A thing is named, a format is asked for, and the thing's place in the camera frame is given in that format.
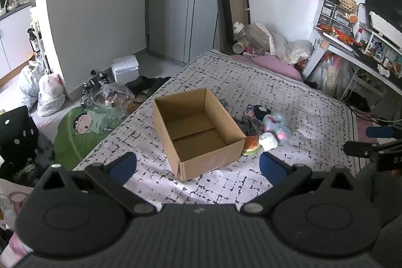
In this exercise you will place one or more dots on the paper cup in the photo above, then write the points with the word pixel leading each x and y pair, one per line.
pixel 239 47

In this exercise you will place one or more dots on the clear plastic bag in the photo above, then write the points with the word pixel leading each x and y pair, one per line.
pixel 112 99

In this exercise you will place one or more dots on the black stitched plush patch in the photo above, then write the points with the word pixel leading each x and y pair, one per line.
pixel 260 112

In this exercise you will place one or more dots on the flat cardboard panel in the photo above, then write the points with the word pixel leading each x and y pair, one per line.
pixel 230 12

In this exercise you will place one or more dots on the grey door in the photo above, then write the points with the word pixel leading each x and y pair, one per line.
pixel 181 30

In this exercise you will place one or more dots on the white square box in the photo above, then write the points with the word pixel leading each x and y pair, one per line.
pixel 125 69

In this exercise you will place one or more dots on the dark grey cloth piece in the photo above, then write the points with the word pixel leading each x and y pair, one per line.
pixel 248 125

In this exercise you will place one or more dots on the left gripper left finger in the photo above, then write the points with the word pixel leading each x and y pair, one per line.
pixel 111 178

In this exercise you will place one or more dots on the green cartoon cushion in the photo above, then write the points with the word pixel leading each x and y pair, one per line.
pixel 79 132

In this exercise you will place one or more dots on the small grey felt toy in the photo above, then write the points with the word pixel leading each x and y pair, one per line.
pixel 224 103

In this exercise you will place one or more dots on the white crumpled pillow bag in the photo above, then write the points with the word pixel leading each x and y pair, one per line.
pixel 290 52

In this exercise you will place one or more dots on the blue tissue pack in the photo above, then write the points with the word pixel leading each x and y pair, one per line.
pixel 251 111

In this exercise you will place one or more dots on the pink pillow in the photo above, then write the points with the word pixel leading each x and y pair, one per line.
pixel 273 64

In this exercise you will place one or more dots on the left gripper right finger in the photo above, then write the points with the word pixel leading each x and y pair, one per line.
pixel 285 181

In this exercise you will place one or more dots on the white red plastic bag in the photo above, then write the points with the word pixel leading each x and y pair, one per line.
pixel 51 95

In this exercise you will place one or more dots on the grey blue plush toy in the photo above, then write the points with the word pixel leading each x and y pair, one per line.
pixel 276 124

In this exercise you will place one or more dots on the clear plastic bottle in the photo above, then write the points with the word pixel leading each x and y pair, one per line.
pixel 244 33

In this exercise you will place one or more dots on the white keyboard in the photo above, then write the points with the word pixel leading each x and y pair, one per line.
pixel 387 29

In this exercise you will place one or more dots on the black polka dot chair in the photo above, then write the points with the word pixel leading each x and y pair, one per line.
pixel 26 152

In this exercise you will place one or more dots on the white crumpled tissue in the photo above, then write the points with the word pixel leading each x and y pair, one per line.
pixel 268 141

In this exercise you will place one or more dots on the black computer monitor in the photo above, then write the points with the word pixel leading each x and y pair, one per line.
pixel 390 10

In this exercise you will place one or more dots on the patterned white bed cover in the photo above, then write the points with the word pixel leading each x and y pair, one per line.
pixel 320 125

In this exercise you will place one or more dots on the black spray bottle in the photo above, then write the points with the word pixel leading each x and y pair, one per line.
pixel 33 40

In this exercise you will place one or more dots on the white desk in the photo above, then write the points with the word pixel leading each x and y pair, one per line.
pixel 323 44

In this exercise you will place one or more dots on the open cardboard box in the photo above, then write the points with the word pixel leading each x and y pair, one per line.
pixel 197 133

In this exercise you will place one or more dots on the hamburger plush toy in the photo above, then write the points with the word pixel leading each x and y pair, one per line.
pixel 251 146

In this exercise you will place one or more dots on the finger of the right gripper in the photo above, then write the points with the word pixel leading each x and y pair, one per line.
pixel 383 132
pixel 373 151

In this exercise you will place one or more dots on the white drawer organizer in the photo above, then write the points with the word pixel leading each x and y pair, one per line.
pixel 331 14

